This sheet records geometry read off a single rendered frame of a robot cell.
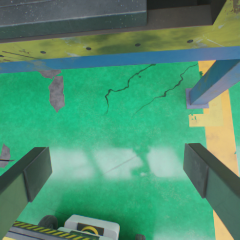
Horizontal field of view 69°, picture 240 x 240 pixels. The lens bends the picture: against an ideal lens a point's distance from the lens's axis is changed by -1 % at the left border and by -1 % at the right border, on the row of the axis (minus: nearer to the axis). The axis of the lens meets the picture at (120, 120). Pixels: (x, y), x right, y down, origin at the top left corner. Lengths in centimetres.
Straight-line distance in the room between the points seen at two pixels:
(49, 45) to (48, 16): 7
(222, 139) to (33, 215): 115
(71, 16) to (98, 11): 5
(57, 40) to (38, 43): 4
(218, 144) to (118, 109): 58
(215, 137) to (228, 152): 10
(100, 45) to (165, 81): 75
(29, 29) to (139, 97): 77
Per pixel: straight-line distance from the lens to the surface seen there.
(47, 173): 17
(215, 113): 110
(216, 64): 75
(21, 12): 39
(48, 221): 107
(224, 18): 36
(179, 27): 35
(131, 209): 106
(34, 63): 56
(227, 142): 110
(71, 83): 117
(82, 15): 34
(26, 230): 88
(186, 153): 16
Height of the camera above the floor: 101
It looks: 79 degrees down
